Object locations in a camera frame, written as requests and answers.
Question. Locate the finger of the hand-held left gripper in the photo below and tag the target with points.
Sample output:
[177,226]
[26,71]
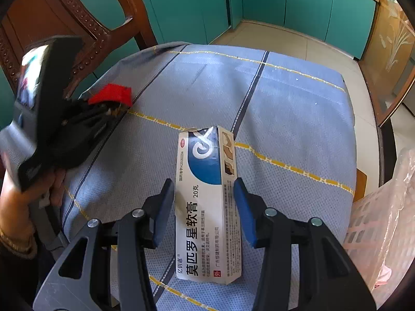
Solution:
[97,111]

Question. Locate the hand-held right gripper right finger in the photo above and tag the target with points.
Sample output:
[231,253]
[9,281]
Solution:
[245,210]

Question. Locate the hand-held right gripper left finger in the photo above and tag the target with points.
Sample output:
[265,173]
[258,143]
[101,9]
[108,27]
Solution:
[163,207]

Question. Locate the red packaging piece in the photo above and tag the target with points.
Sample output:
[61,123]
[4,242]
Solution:
[112,94]

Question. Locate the white and blue medicine box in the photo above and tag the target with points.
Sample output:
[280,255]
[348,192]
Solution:
[201,217]

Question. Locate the pink slatted basket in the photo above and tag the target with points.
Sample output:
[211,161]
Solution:
[363,226]

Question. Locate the clear plastic bag liner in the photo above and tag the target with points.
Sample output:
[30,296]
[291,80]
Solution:
[398,201]

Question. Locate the person's left forearm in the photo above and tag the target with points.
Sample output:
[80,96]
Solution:
[16,272]

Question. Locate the person's left hand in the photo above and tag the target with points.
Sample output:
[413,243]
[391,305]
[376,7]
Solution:
[22,207]

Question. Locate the brown wooden chair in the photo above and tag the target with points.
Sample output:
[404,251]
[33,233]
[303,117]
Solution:
[97,16]

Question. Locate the blue checked tablecloth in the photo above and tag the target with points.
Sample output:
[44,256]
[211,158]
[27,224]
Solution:
[291,120]

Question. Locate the wood framed glass door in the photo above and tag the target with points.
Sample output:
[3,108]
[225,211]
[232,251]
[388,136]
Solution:
[389,55]

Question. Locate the teal kitchen cabinets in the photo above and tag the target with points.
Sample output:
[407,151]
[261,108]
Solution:
[291,3]

